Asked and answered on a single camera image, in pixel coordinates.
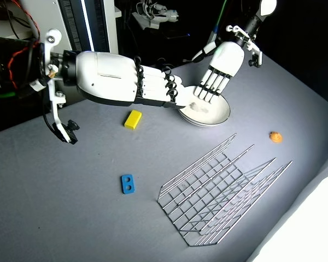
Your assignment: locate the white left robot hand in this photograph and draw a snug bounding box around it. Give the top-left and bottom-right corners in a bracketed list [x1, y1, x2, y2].
[192, 40, 245, 104]

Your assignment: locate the yellow rectangular block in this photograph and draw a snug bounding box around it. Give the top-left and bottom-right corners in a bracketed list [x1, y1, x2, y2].
[124, 109, 143, 131]

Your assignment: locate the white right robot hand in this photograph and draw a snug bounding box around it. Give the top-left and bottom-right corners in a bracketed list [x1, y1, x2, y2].
[76, 51, 194, 109]

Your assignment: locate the white robot torso column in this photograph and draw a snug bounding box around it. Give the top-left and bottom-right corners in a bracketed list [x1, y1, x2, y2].
[19, 0, 120, 55]

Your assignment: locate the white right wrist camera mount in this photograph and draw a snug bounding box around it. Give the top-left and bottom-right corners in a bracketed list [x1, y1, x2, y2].
[42, 28, 80, 145]

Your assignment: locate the blue block with two holes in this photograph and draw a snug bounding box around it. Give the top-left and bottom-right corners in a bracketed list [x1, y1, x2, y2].
[120, 174, 136, 195]

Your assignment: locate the silver wire dish rack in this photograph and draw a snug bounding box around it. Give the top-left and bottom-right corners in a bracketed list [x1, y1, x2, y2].
[157, 133, 294, 248]

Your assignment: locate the orange swirl cookie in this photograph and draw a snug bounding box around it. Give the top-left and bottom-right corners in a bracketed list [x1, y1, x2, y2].
[269, 130, 284, 144]

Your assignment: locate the spare white robot hand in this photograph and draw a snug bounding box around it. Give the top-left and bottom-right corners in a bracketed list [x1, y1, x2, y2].
[131, 0, 180, 30]

